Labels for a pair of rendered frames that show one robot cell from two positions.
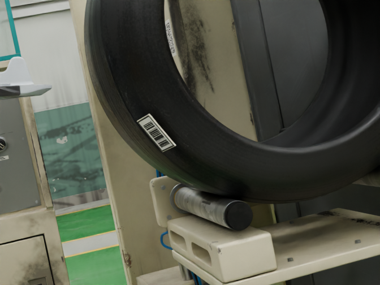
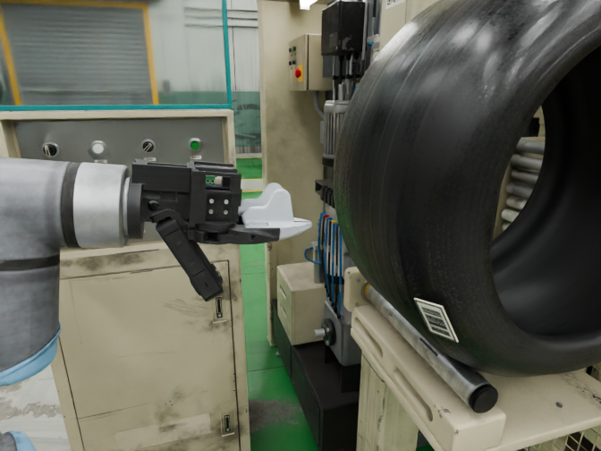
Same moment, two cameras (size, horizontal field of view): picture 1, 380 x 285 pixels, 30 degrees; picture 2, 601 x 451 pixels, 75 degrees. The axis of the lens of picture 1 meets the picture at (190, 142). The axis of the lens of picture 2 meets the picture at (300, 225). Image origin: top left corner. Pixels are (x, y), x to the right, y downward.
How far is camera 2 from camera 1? 0.70 m
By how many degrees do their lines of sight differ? 16
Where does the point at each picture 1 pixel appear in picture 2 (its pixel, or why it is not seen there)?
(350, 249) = (561, 422)
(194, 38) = not seen: hidden behind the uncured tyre
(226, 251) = (462, 433)
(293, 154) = (563, 352)
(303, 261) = (519, 431)
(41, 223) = (228, 251)
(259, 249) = (492, 429)
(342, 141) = not seen: outside the picture
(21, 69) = (283, 206)
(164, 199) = (356, 289)
